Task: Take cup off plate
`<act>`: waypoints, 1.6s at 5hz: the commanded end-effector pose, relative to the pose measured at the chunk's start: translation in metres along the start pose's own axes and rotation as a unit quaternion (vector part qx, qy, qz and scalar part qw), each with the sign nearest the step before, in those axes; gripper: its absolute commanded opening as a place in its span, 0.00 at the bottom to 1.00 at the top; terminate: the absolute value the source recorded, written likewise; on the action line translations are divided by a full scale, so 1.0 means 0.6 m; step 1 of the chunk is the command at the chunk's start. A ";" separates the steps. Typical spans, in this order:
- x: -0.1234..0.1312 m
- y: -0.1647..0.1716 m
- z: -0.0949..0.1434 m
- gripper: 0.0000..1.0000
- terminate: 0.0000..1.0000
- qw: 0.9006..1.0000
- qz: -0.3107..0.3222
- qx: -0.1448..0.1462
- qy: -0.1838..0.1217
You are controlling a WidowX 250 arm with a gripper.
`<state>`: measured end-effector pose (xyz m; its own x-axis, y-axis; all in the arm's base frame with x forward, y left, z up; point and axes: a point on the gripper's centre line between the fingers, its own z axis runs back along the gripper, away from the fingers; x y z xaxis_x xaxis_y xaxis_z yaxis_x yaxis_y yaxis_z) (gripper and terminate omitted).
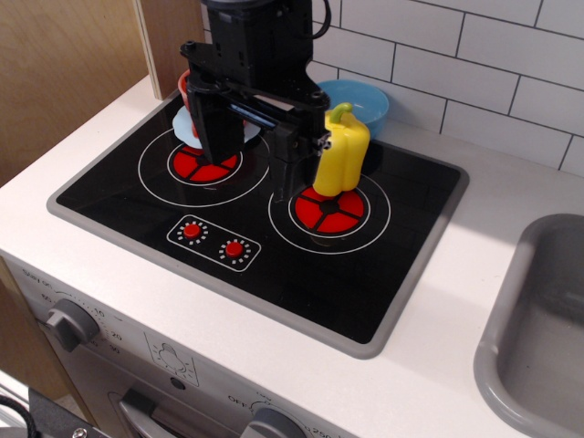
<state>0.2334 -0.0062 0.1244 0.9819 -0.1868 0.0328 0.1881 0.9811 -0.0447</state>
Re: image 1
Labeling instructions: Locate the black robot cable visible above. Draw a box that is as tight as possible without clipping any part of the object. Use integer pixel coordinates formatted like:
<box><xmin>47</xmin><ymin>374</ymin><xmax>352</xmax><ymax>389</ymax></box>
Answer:
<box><xmin>309</xmin><ymin>0</ymin><xmax>333</xmax><ymax>40</ymax></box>

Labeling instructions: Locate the grey timer knob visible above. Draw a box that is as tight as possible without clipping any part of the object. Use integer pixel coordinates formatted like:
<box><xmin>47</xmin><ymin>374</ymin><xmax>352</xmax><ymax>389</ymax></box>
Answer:
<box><xmin>47</xmin><ymin>299</ymin><xmax>99</xmax><ymax>352</ymax></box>

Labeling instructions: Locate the black toy stovetop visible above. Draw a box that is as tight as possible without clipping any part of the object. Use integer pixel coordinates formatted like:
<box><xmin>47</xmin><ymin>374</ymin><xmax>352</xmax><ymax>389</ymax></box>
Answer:
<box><xmin>47</xmin><ymin>97</ymin><xmax>469</xmax><ymax>359</ymax></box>

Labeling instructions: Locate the grey oven door handle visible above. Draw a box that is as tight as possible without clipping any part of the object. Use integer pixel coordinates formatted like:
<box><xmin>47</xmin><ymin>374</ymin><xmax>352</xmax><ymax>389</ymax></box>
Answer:
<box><xmin>119</xmin><ymin>390</ymin><xmax>175</xmax><ymax>438</ymax></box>

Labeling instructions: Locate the grey temperature knob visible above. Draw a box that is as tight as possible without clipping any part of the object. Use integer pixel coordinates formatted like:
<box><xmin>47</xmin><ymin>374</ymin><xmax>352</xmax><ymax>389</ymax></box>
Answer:
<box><xmin>240</xmin><ymin>408</ymin><xmax>306</xmax><ymax>438</ymax></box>

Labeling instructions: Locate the grey sink basin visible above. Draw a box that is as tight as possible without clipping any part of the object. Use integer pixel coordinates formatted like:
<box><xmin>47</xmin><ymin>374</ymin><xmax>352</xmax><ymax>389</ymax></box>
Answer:
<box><xmin>474</xmin><ymin>214</ymin><xmax>583</xmax><ymax>437</ymax></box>

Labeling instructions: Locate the black base with screw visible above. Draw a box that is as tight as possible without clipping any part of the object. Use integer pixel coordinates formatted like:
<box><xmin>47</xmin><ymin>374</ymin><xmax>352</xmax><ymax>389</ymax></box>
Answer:
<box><xmin>1</xmin><ymin>389</ymin><xmax>108</xmax><ymax>438</ymax></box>

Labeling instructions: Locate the yellow toy bell pepper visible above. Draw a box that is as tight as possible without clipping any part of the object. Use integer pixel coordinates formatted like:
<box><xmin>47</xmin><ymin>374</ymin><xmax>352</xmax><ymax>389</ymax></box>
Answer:
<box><xmin>313</xmin><ymin>102</ymin><xmax>370</xmax><ymax>197</ymax></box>

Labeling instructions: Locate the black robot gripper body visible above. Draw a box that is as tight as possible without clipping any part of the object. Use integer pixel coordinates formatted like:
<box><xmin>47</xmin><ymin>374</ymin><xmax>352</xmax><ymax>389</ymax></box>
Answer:
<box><xmin>179</xmin><ymin>0</ymin><xmax>332</xmax><ymax>151</ymax></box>

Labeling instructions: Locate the red plastic cup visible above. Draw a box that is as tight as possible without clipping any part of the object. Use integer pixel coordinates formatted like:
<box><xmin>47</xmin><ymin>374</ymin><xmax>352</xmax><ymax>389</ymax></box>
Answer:
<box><xmin>178</xmin><ymin>69</ymin><xmax>199</xmax><ymax>139</ymax></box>

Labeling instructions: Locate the blue plastic bowl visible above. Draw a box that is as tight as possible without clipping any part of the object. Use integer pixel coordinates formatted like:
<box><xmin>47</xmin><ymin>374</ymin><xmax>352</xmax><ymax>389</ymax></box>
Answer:
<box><xmin>318</xmin><ymin>79</ymin><xmax>390</xmax><ymax>139</ymax></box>

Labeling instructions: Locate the light blue plate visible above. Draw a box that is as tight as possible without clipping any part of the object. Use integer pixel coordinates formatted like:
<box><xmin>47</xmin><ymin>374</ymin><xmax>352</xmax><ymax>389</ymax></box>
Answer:
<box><xmin>172</xmin><ymin>106</ymin><xmax>260</xmax><ymax>150</ymax></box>

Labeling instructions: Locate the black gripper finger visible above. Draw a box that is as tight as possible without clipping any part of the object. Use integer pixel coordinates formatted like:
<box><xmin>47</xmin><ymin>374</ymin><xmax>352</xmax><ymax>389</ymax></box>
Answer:
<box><xmin>189</xmin><ymin>87</ymin><xmax>245</xmax><ymax>164</ymax></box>
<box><xmin>267</xmin><ymin>122</ymin><xmax>318</xmax><ymax>202</ymax></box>

